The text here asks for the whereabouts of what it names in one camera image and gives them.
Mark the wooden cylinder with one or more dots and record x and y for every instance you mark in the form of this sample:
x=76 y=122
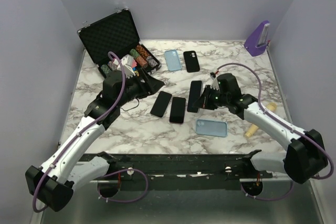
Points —
x=253 y=128

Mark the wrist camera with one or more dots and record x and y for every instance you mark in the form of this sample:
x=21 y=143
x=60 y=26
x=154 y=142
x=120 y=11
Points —
x=127 y=64
x=214 y=84

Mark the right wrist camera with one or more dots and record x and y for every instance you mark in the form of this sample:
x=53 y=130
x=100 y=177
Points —
x=214 y=84

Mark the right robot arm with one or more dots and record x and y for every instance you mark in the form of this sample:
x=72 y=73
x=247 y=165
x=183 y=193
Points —
x=303 y=157

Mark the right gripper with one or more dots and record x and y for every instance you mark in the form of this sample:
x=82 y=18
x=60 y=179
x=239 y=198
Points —
x=206 y=99

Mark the phone from blue case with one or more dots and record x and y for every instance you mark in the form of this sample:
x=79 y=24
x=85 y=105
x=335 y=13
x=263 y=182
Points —
x=161 y=104

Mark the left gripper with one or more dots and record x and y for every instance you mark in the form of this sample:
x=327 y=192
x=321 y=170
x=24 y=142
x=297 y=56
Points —
x=151 y=86

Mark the purple metronome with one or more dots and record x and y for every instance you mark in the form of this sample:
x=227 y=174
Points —
x=257 y=42

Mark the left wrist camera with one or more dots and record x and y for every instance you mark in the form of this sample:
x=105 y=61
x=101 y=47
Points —
x=127 y=64

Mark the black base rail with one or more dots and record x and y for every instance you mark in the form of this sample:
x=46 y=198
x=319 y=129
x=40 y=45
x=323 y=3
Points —
x=136 y=172

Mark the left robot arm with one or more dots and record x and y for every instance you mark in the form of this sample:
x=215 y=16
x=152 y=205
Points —
x=56 y=179

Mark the black phone case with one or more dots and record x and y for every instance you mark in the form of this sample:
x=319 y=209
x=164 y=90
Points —
x=191 y=61

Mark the black cased phone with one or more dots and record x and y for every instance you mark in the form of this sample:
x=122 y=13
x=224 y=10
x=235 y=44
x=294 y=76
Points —
x=177 y=111

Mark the pink card box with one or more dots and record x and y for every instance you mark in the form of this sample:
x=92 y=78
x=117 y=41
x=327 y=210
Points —
x=134 y=64

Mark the black poker chip case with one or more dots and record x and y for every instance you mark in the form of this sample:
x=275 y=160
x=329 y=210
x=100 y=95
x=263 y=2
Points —
x=117 y=33

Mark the light blue phone case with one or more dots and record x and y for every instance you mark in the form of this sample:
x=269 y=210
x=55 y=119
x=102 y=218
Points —
x=172 y=60

